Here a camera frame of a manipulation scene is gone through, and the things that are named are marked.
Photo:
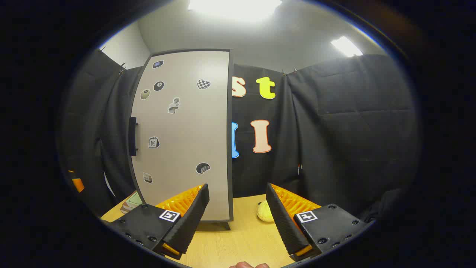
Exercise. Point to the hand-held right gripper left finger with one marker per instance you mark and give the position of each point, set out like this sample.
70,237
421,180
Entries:
193,219

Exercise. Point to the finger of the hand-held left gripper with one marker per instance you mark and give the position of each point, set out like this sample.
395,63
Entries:
77,183

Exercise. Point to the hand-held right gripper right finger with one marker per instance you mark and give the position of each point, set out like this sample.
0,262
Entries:
284,223

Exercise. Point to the grey cabinet door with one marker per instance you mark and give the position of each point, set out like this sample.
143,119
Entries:
193,130

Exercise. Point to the dark grey cabinet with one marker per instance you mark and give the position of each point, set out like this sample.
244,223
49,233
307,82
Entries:
230,149

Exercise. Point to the yellow plush toy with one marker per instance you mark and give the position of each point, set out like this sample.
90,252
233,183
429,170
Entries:
264,213

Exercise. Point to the black backdrop cloth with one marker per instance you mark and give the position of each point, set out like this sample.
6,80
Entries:
334,130

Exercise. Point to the small ceiling light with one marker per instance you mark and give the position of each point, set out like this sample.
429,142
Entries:
346,46

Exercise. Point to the large ceiling light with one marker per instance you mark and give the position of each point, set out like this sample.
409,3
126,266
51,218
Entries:
234,7

